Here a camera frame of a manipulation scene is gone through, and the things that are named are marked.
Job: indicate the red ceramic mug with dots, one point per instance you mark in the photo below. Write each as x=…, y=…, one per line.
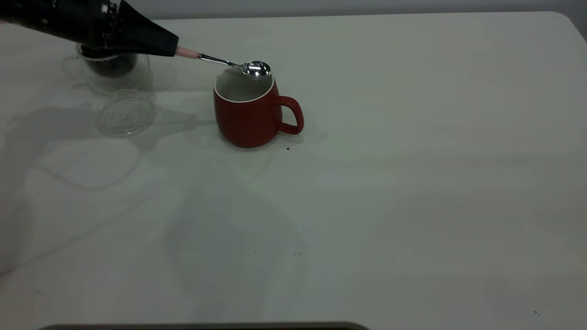
x=247, y=119

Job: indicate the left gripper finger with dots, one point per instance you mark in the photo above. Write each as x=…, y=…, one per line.
x=137, y=50
x=142, y=32

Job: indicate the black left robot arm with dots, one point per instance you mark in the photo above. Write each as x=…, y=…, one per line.
x=23, y=11

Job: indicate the clear round glass lid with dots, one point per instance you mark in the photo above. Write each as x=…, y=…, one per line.
x=126, y=114

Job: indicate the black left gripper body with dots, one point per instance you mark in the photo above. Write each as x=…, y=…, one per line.
x=82, y=23

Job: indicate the dark coffee beans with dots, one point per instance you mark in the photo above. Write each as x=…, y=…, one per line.
x=112, y=66

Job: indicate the clear glass cup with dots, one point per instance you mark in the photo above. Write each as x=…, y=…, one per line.
x=133, y=78

